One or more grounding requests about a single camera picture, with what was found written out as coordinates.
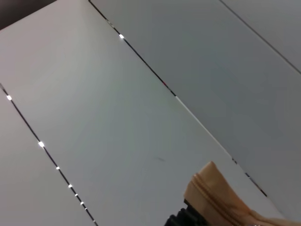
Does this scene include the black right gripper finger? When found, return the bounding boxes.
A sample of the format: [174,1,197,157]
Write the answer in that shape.
[166,199,209,226]

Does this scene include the khaki canvas food bag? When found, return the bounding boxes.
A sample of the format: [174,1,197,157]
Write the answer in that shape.
[182,161,301,226]

